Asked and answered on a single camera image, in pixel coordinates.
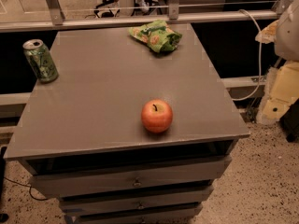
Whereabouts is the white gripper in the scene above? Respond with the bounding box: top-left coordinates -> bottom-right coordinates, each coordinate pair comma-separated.
255,21 -> 299,125

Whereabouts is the green rice chip bag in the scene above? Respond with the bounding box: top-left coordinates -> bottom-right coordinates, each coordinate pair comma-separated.
128,20 -> 182,53

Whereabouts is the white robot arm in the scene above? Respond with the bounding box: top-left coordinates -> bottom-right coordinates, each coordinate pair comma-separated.
255,0 -> 299,125

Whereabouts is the red apple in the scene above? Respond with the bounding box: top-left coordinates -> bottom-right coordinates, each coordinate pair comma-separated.
141,99 -> 173,133

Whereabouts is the middle grey drawer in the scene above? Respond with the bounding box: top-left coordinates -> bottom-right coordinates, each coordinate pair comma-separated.
60,183 -> 213,216

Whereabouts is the grey drawer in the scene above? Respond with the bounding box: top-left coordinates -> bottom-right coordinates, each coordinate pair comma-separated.
64,203 -> 203,224
60,183 -> 213,216
30,155 -> 232,198

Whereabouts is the grey drawer cabinet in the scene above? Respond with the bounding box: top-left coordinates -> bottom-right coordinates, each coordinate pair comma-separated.
3,23 -> 251,224

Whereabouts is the bottom grey drawer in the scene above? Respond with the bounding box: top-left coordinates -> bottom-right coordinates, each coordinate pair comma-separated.
64,203 -> 203,224

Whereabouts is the top grey drawer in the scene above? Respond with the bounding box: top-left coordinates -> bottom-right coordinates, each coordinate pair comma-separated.
30,155 -> 232,198

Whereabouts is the green soda can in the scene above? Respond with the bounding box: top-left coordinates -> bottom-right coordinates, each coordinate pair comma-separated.
22,39 -> 59,83

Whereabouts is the white cable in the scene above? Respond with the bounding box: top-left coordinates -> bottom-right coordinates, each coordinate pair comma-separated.
232,8 -> 264,102

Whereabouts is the metal railing frame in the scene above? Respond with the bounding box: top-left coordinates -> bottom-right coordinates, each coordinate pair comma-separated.
0,0 -> 294,33

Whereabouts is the black floor cable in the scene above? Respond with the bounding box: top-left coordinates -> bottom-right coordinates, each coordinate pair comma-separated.
3,176 -> 50,202

